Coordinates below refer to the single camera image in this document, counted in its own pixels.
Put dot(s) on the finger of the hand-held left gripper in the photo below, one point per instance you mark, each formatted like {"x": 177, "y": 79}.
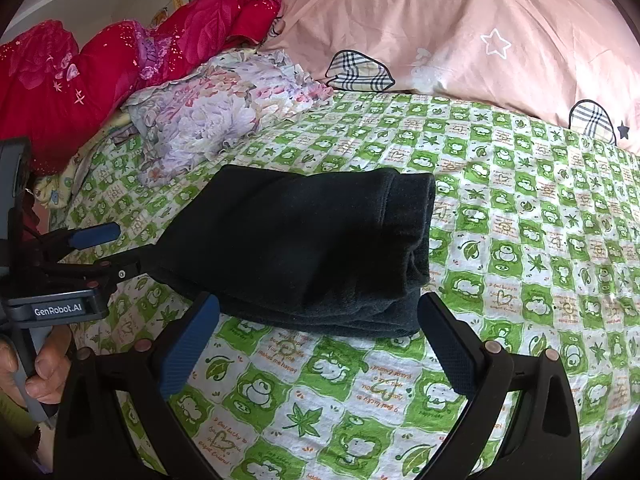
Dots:
{"x": 95, "y": 235}
{"x": 122, "y": 270}

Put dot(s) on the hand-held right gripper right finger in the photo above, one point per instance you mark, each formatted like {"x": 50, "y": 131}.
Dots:
{"x": 450, "y": 355}

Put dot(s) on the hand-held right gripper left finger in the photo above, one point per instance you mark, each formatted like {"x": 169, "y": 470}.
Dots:
{"x": 190, "y": 350}

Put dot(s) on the black pants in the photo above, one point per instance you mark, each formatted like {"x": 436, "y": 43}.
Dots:
{"x": 300, "y": 240}

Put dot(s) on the person's left hand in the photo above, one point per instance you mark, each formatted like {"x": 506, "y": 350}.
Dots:
{"x": 50, "y": 365}

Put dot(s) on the pale yellow printed cloth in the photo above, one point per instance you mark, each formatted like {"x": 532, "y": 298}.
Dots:
{"x": 52, "y": 187}

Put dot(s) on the green printed blanket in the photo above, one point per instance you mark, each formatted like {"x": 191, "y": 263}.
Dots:
{"x": 500, "y": 260}

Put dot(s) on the red floral quilt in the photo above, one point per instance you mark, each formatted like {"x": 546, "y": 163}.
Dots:
{"x": 75, "y": 75}

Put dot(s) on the floral ruffled pillow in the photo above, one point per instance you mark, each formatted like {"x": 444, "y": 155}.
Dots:
{"x": 210, "y": 110}

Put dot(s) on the pink patterned quilt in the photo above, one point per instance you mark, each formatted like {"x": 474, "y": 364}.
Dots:
{"x": 450, "y": 35}

